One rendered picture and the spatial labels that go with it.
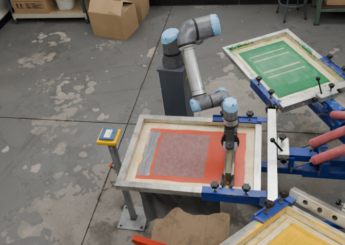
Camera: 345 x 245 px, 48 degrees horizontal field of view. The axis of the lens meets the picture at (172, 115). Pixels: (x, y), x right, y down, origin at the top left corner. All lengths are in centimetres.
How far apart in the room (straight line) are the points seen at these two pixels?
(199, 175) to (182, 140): 29
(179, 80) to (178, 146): 47
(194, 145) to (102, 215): 127
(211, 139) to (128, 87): 225
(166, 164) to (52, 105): 249
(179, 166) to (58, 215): 150
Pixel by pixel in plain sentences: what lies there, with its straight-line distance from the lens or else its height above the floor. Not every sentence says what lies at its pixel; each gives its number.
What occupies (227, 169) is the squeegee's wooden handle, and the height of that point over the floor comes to 106.
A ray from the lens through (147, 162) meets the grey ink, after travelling 228.
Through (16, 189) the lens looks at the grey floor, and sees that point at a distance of 379.
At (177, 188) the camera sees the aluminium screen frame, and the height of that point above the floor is 99.
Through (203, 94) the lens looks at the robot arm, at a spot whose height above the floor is 136.
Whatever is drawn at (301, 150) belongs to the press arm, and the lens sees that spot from 222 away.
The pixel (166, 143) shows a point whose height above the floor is 96.
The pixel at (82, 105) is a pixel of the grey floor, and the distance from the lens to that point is 437.
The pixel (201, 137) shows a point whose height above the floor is 96.
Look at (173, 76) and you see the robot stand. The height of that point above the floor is 115.
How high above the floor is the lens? 265
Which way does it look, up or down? 42 degrees down
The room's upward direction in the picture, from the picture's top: 8 degrees counter-clockwise
